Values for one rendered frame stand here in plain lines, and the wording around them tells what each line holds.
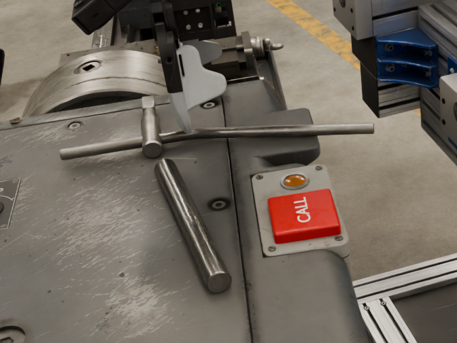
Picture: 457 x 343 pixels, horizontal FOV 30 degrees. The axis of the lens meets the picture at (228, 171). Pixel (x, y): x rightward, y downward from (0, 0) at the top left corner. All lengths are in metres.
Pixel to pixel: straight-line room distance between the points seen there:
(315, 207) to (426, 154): 2.42
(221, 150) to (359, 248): 1.88
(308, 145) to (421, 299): 1.40
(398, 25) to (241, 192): 0.89
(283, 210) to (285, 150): 0.13
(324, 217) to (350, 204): 2.18
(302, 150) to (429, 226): 1.97
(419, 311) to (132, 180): 1.43
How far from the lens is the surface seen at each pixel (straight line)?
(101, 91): 1.13
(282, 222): 0.77
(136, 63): 1.20
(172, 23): 0.84
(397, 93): 1.73
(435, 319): 2.21
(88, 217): 0.85
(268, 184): 0.84
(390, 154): 3.20
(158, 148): 0.91
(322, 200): 0.79
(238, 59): 1.82
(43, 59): 4.47
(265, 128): 0.91
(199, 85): 0.86
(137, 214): 0.84
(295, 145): 0.90
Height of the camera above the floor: 1.72
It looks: 33 degrees down
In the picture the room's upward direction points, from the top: 10 degrees counter-clockwise
